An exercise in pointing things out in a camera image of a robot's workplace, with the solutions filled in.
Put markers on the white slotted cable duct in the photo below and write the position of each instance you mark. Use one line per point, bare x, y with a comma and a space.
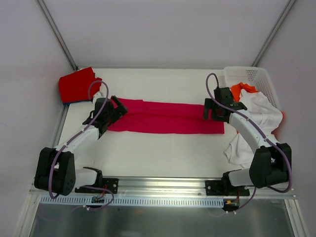
136, 201

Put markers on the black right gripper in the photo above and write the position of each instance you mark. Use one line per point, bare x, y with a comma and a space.
211, 111

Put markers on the magenta t shirt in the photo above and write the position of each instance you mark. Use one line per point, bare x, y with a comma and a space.
165, 118

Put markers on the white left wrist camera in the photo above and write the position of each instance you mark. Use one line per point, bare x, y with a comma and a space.
97, 95

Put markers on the folded red t shirt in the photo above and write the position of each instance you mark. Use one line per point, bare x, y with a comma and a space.
80, 85

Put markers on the orange t shirt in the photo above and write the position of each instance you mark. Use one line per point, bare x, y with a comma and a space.
238, 88

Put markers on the white t shirt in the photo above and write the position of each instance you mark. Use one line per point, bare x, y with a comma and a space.
262, 112

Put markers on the aluminium mounting rail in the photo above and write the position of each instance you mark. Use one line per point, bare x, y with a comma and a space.
180, 188

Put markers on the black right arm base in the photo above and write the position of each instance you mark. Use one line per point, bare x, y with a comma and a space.
223, 187

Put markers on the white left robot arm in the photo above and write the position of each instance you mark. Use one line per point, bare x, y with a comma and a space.
56, 170

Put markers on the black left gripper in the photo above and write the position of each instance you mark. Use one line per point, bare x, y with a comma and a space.
116, 108

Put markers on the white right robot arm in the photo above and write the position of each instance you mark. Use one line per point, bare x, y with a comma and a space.
271, 163

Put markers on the white perforated plastic basket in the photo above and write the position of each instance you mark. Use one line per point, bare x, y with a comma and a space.
254, 76

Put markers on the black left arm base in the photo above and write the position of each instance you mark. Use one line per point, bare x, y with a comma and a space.
108, 185

